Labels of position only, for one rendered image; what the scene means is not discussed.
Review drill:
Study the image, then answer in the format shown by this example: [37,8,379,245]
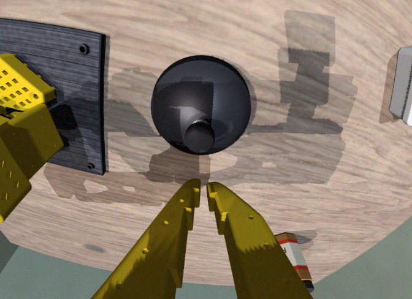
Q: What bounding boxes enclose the black dome bell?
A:
[151,55,251,155]

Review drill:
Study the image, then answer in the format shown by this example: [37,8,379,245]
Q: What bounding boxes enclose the paprika spice jar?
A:
[275,233,314,293]

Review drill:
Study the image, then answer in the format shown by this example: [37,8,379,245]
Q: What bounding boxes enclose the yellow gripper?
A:
[91,178,313,299]

